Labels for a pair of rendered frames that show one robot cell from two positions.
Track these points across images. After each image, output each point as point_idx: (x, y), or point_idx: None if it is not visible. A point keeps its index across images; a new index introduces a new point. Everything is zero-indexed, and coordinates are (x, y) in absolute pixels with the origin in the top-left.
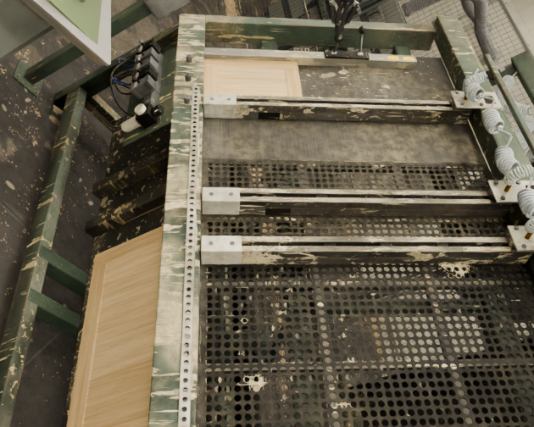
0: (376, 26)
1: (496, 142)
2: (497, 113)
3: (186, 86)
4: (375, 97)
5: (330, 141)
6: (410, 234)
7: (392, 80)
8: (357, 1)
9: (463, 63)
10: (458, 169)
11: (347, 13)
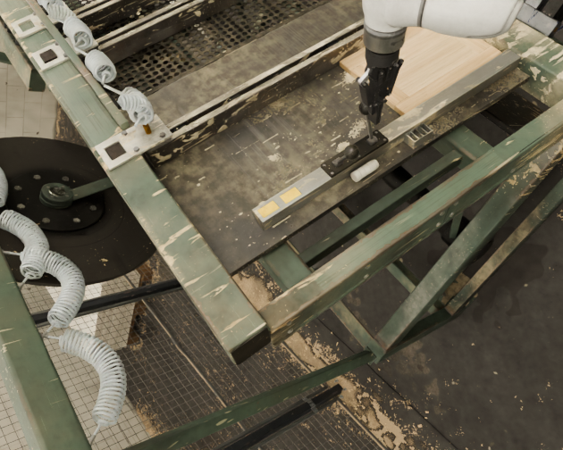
0: (360, 247)
1: (96, 95)
2: (94, 65)
3: None
4: (276, 131)
5: (283, 50)
6: None
7: (272, 175)
8: (364, 81)
9: (172, 209)
10: None
11: (369, 83)
